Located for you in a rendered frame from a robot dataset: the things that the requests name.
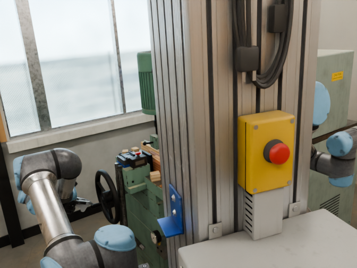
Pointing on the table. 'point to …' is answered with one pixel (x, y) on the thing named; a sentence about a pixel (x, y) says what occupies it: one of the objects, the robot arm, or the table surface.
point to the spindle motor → (146, 82)
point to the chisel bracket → (154, 141)
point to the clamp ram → (149, 159)
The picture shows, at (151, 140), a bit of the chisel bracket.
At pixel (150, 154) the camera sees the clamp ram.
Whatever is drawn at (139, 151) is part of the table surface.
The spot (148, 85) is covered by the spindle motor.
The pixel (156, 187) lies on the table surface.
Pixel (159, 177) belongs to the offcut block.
